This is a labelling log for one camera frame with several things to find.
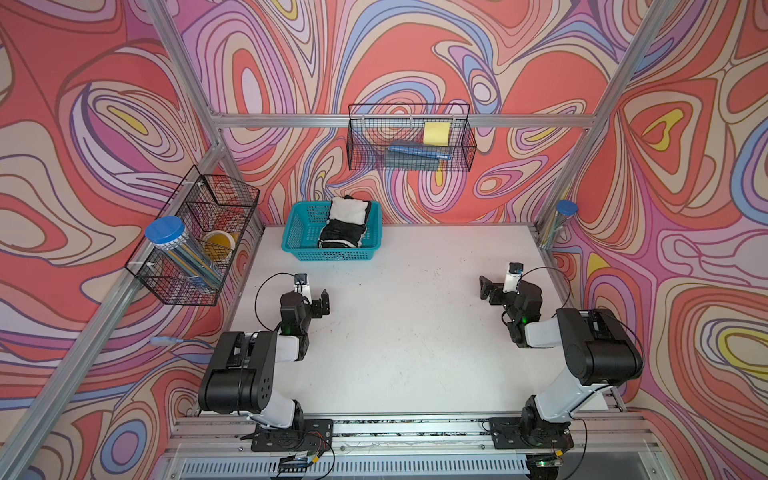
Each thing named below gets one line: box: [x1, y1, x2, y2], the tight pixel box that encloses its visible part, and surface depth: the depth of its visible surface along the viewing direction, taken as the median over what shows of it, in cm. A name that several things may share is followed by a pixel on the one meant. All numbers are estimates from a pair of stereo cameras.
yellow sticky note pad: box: [423, 122, 451, 147], surface depth 90 cm
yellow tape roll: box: [202, 230, 235, 268], surface depth 78 cm
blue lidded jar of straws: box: [145, 216, 225, 289], surface depth 63 cm
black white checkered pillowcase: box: [317, 195, 371, 249], surface depth 113 cm
